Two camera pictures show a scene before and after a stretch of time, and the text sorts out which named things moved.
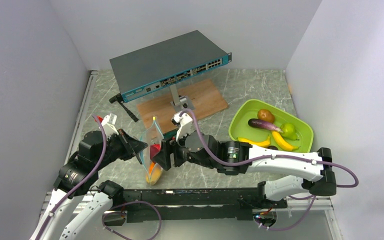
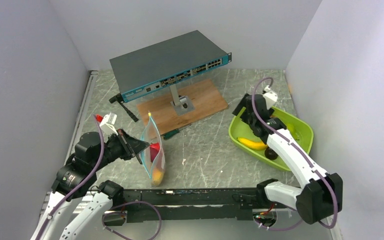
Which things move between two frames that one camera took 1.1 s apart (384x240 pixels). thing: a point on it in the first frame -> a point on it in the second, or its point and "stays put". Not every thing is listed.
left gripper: (132, 146) stays put
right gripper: (163, 157) -> (239, 107)
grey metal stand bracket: (180, 103) stays put
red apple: (154, 149) stays put
